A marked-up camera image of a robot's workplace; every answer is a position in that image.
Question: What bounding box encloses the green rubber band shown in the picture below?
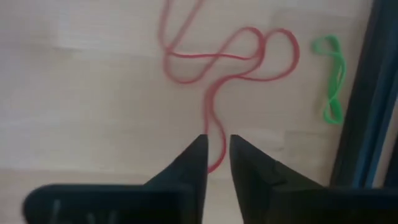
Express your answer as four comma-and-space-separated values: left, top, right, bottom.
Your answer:
310, 34, 348, 125

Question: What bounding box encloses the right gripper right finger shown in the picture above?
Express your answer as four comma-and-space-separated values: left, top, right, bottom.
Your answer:
229, 134, 398, 224

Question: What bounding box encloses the black aluminium table frame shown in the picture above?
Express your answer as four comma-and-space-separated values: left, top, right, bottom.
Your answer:
329, 0, 398, 190

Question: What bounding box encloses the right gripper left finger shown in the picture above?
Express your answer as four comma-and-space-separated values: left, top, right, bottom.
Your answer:
23, 135, 208, 224

